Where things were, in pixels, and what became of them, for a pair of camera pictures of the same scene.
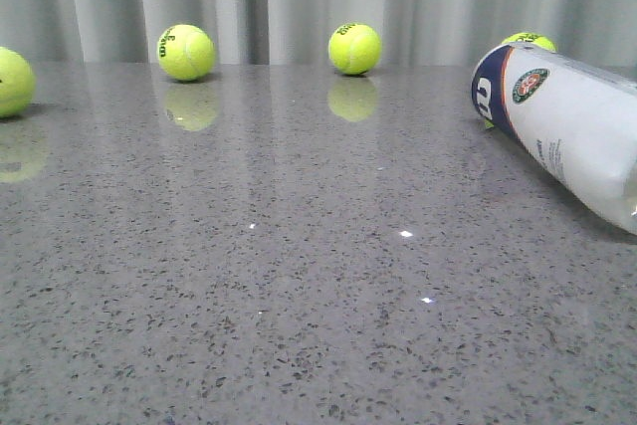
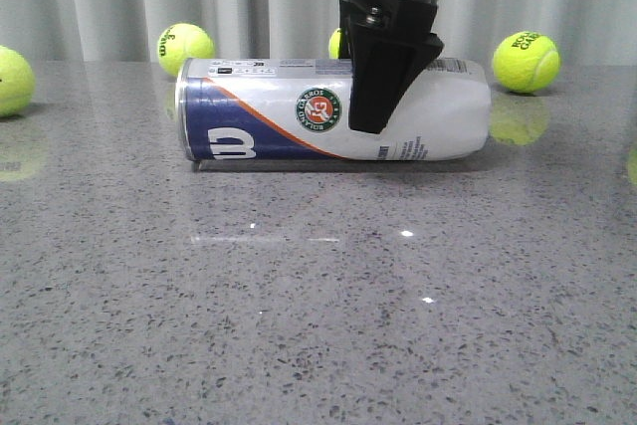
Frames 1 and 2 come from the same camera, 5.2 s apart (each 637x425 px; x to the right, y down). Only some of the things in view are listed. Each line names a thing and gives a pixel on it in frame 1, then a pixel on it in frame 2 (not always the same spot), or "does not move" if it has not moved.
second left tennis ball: [186, 52] does not move
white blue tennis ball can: [577, 120] -> [299, 109]
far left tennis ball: [17, 83] does not move
